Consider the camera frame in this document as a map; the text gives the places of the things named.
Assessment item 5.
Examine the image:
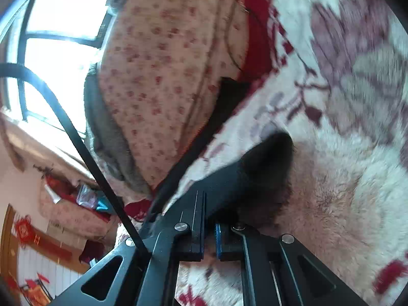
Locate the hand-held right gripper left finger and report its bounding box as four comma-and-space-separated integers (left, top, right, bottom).
56, 190, 207, 306

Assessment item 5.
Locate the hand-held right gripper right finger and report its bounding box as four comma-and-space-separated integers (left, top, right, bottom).
215, 222, 370, 306

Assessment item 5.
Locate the dark red cloth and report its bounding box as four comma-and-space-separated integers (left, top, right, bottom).
80, 240, 106, 263

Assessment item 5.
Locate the clear plastic bag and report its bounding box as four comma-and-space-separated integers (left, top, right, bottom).
76, 185, 99, 208

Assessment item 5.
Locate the pink floral pillow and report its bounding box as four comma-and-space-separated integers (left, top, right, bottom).
38, 178, 118, 239

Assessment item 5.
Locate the grey fleece garment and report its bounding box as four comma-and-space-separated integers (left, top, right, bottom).
83, 64, 154, 195

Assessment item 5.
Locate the floral sofa backrest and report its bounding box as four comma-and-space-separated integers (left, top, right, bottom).
96, 0, 256, 188

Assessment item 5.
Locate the red and white floral blanket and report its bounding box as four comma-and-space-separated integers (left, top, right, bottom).
115, 0, 408, 306

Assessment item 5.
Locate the window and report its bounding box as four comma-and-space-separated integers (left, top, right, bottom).
0, 0, 112, 134

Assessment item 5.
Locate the black cable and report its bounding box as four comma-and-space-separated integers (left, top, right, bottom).
0, 62, 150, 256

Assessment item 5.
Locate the red paper wall decoration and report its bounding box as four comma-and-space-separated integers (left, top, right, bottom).
19, 272, 52, 306

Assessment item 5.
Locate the red knot wall decoration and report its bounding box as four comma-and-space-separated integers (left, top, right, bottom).
13, 215, 34, 246

